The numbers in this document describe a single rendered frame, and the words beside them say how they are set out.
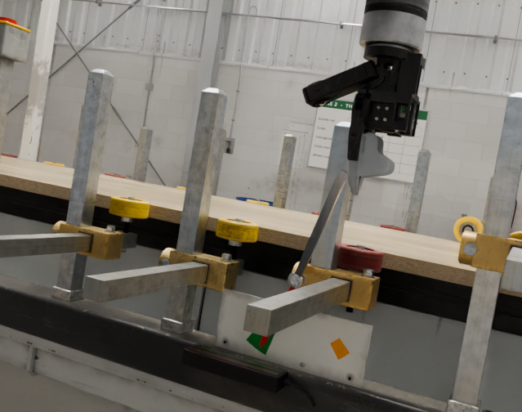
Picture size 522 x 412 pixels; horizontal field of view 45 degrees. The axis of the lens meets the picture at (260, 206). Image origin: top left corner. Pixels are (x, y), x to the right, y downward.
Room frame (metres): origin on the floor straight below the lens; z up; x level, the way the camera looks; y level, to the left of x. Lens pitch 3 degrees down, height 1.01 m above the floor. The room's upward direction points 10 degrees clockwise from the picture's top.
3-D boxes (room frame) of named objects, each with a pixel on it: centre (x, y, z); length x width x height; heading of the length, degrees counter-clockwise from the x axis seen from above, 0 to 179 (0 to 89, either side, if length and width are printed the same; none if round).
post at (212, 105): (1.11, 0.11, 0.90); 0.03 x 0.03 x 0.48; 67
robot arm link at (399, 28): (0.92, -0.15, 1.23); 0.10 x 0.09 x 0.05; 157
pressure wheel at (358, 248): (1.06, -0.18, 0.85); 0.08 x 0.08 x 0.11
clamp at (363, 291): (1.01, -0.14, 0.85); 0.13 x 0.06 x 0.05; 67
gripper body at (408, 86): (0.92, -0.15, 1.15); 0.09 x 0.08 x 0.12; 67
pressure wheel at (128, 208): (1.29, 0.27, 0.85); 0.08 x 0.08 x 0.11
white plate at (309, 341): (1.01, -0.08, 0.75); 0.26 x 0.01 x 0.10; 67
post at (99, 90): (1.21, 0.34, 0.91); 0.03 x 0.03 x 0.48; 67
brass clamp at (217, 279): (1.11, 0.09, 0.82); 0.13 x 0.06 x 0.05; 67
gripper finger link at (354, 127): (0.91, -0.12, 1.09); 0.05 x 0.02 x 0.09; 157
